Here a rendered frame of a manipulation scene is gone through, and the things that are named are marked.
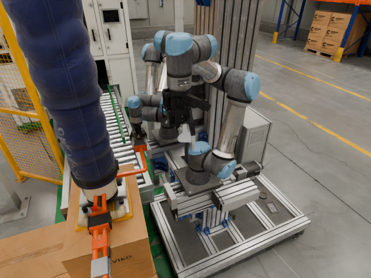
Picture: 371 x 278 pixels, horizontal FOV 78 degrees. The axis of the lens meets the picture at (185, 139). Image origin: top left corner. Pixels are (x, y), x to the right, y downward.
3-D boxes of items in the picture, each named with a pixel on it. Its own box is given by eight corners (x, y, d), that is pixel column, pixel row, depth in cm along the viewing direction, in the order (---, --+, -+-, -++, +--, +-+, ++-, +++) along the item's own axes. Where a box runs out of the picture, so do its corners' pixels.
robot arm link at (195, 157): (196, 154, 137) (197, 135, 130) (215, 164, 130) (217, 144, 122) (183, 164, 130) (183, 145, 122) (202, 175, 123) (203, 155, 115)
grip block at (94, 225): (90, 222, 110) (87, 213, 106) (111, 216, 112) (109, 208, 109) (90, 237, 103) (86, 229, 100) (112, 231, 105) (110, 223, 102)
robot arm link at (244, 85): (211, 166, 130) (237, 68, 111) (233, 178, 122) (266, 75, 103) (199, 172, 121) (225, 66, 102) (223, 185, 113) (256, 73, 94)
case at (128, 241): (86, 213, 174) (72, 174, 151) (139, 200, 184) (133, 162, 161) (83, 299, 127) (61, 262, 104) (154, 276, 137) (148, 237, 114)
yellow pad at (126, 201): (111, 178, 147) (109, 172, 144) (127, 175, 150) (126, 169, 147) (114, 222, 121) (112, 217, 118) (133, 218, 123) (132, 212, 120)
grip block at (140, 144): (132, 145, 159) (132, 139, 156) (145, 143, 161) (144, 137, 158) (134, 153, 152) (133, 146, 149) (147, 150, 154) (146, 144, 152)
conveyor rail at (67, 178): (72, 103, 359) (69, 92, 349) (76, 103, 361) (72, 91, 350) (68, 223, 182) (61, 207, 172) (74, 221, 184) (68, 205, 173)
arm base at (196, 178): (203, 165, 144) (203, 153, 139) (215, 181, 133) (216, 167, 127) (181, 171, 139) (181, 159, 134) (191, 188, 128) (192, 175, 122)
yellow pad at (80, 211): (79, 185, 143) (77, 179, 140) (96, 181, 145) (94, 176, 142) (75, 232, 116) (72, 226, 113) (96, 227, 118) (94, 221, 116)
